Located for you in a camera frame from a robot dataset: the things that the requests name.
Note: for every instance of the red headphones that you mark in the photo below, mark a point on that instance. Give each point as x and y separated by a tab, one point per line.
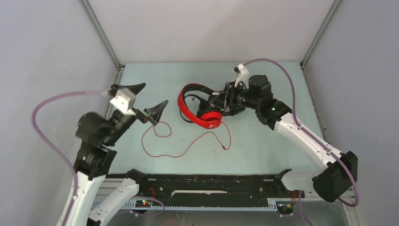
207	116

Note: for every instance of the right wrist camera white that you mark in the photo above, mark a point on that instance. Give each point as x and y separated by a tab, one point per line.
241	72

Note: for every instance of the black mounting rail base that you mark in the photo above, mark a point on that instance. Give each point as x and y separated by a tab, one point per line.
217	192

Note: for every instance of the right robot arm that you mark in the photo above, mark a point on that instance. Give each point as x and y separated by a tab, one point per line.
336	174

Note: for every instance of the black headset with microphone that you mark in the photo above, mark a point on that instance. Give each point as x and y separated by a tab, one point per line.
233	110

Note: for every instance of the right aluminium corner post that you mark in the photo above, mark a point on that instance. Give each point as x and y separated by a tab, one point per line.
323	27

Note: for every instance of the aluminium corner post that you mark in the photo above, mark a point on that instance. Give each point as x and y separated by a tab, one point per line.
323	27
100	32

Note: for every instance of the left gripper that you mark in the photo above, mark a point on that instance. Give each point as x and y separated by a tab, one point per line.
154	112

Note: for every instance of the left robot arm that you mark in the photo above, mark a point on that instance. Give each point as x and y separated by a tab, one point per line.
95	156

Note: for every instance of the small black foam headphones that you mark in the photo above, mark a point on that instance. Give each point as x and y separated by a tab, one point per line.
203	105

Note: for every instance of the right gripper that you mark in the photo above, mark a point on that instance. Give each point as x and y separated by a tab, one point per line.
226	97

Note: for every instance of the left aluminium corner post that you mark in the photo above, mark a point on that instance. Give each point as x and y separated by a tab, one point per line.
100	32

